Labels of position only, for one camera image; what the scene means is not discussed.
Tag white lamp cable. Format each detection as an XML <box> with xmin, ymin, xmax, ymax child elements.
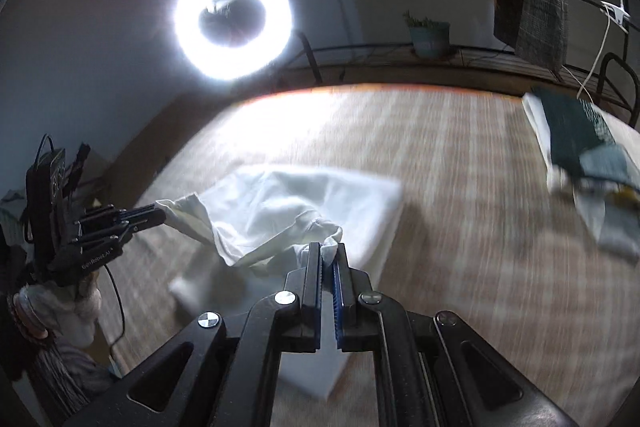
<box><xmin>575</xmin><ymin>14</ymin><xmax>614</xmax><ymax>104</ymax></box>

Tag white folded cloth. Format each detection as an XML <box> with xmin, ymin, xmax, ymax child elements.
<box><xmin>521</xmin><ymin>92</ymin><xmax>573</xmax><ymax>194</ymax></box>

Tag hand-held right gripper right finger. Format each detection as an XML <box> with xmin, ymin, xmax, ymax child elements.
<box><xmin>330</xmin><ymin>243</ymin><xmax>576</xmax><ymax>427</ymax></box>

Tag black metal clothes rack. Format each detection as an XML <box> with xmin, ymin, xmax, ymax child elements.
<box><xmin>232</xmin><ymin>0</ymin><xmax>640</xmax><ymax>128</ymax></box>

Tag phone holder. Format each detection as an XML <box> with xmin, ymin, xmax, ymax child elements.
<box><xmin>200</xmin><ymin>0</ymin><xmax>266</xmax><ymax>48</ymax></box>

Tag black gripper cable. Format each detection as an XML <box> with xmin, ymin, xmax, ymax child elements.
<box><xmin>99</xmin><ymin>267</ymin><xmax>127</xmax><ymax>358</ymax></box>

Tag person's grey striped clothing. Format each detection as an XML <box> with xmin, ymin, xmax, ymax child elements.
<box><xmin>27</xmin><ymin>339</ymin><xmax>119</xmax><ymax>409</ymax></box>

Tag beige plaid blanket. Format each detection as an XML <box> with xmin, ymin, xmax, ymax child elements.
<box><xmin>95</xmin><ymin>82</ymin><xmax>640</xmax><ymax>427</ymax></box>

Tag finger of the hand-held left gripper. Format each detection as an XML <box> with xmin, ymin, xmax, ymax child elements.
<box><xmin>75</xmin><ymin>203</ymin><xmax>167</xmax><ymax>236</ymax></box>
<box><xmin>70</xmin><ymin>226</ymin><xmax>136</xmax><ymax>256</ymax></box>

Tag person's left forearm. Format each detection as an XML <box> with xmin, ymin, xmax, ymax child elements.
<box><xmin>10</xmin><ymin>274</ymin><xmax>103</xmax><ymax>350</ymax></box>

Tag white t-shirt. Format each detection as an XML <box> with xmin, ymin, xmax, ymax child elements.
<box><xmin>155</xmin><ymin>164</ymin><xmax>403</xmax><ymax>400</ymax></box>

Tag dark green folded garment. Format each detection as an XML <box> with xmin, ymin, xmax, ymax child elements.
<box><xmin>536</xmin><ymin>86</ymin><xmax>617</xmax><ymax>172</ymax></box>

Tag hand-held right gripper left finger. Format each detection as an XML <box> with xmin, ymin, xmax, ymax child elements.
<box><xmin>65</xmin><ymin>242</ymin><xmax>323</xmax><ymax>427</ymax></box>

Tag pale cloth with yellow print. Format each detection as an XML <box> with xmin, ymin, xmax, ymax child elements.
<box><xmin>572</xmin><ymin>184</ymin><xmax>640</xmax><ymax>260</ymax></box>

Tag potted plant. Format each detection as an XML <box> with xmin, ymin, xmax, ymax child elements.
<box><xmin>402</xmin><ymin>10</ymin><xmax>451</xmax><ymax>60</ymax></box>

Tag ring light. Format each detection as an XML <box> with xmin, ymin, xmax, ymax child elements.
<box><xmin>174</xmin><ymin>0</ymin><xmax>293</xmax><ymax>82</ymax></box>

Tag grey blue folded garment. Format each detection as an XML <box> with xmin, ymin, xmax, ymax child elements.
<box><xmin>577</xmin><ymin>142</ymin><xmax>640</xmax><ymax>188</ymax></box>

